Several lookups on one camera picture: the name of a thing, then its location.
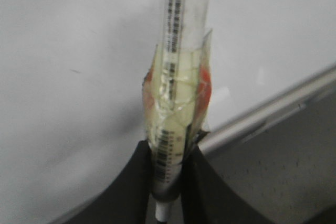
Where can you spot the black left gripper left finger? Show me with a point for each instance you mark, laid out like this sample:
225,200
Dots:
126,199

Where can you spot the white whiteboard with aluminium frame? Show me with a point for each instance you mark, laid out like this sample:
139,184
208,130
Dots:
71,77

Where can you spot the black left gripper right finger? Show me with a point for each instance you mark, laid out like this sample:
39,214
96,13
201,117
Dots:
206,198

